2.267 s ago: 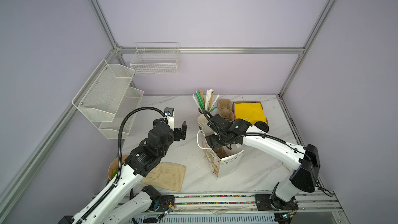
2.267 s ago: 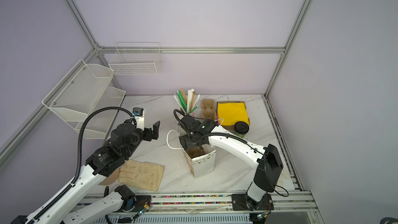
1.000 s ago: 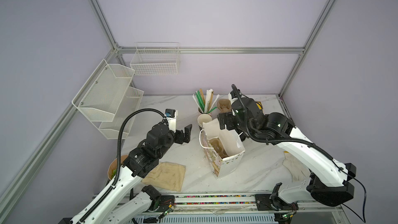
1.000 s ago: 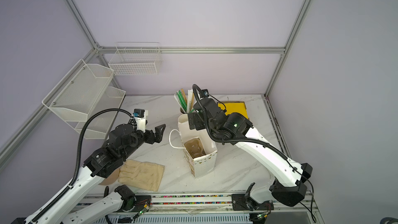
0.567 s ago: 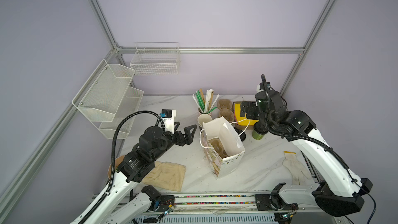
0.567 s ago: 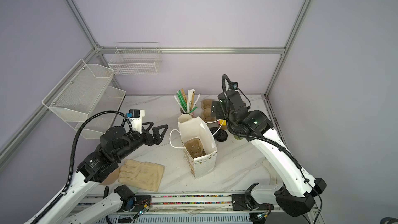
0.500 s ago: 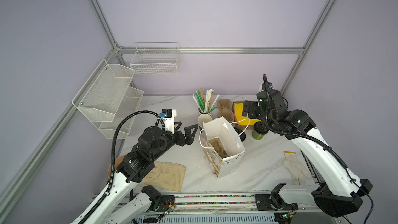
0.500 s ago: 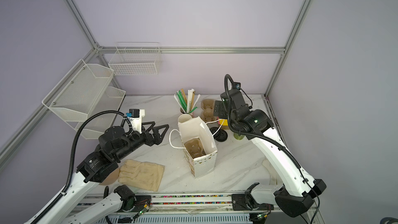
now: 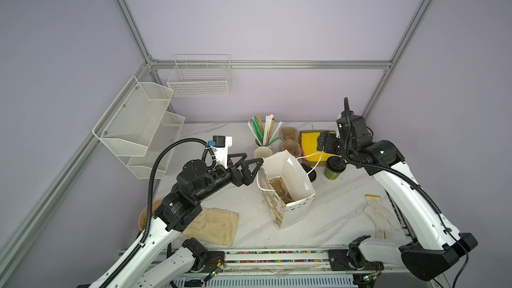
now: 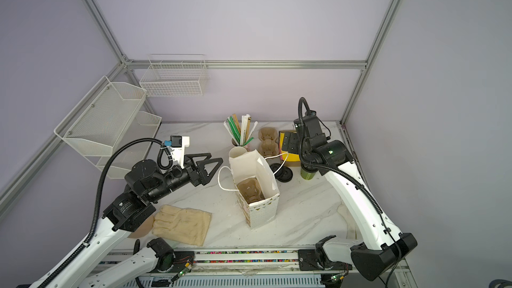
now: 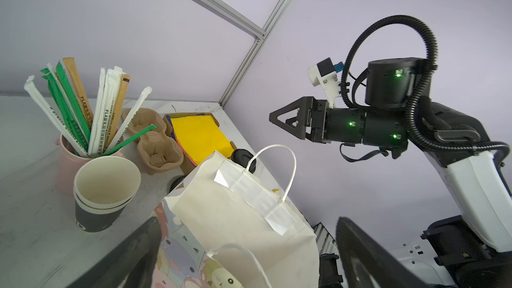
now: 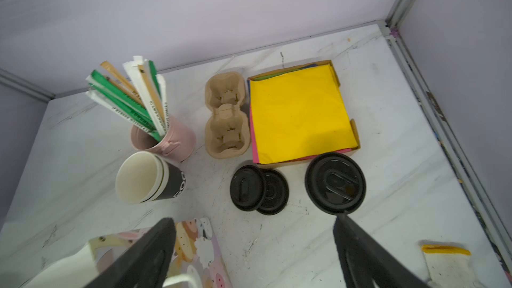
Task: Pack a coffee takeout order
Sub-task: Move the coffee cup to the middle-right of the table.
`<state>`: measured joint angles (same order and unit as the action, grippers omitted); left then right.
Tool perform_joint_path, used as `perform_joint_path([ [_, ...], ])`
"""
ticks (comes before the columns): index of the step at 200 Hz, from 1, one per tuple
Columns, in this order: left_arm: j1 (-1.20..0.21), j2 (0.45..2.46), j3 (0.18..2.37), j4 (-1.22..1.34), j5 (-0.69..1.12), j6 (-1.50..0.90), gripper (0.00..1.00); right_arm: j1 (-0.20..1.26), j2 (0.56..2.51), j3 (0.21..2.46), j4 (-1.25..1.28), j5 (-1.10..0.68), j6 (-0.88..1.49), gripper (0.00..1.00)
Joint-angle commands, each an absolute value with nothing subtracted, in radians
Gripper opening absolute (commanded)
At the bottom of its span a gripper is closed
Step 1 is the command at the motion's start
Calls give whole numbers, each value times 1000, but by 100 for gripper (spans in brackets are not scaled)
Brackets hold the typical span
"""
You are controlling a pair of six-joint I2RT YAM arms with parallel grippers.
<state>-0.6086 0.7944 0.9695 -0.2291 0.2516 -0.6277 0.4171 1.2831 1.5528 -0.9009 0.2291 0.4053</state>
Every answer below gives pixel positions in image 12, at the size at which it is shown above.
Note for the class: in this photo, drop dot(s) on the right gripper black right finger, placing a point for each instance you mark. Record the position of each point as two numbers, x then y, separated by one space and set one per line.
364 262

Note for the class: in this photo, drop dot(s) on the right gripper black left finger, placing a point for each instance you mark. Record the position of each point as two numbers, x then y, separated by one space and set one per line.
146 263

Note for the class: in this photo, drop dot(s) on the green paper cup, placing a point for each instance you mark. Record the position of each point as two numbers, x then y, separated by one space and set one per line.
335 183

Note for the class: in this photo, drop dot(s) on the paper cups black sleeve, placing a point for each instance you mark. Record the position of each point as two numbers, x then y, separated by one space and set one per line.
145 177

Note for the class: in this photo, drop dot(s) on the black plastic cup lids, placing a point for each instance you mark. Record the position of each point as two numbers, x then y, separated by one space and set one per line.
262 190

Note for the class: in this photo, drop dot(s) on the white work glove right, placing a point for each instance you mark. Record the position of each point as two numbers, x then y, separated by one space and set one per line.
449 266

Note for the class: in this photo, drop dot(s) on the pink metal bucket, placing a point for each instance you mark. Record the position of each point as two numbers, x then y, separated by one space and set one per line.
177 145

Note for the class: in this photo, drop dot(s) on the stacked pulp cup carriers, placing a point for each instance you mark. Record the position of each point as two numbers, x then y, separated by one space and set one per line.
227 132

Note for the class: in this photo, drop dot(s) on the cardboard box yellow napkins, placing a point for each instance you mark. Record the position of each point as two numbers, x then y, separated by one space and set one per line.
298 113

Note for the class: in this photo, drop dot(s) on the green wrapped straw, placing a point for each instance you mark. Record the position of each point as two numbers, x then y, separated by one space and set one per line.
105 90

